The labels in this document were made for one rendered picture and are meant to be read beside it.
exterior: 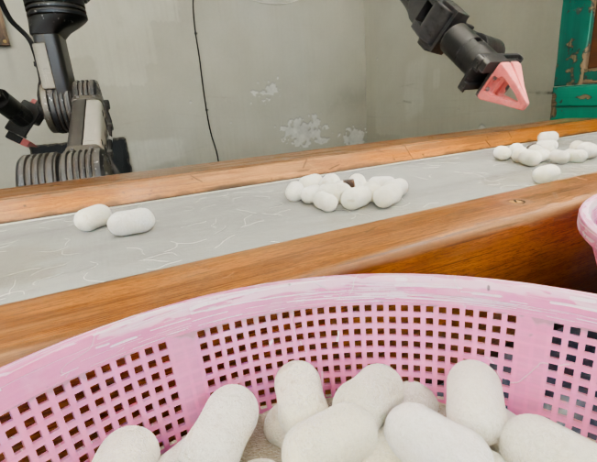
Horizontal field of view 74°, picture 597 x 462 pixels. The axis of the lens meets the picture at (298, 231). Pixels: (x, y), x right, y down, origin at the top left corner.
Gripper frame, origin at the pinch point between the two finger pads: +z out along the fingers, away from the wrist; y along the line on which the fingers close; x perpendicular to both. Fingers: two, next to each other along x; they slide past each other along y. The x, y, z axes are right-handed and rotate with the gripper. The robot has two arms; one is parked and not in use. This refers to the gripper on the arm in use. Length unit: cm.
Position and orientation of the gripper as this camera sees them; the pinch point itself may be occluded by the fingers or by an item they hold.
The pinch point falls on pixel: (522, 104)
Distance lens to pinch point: 77.0
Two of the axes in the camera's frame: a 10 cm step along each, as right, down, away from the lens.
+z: 3.8, 7.9, -4.9
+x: -2.2, 5.9, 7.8
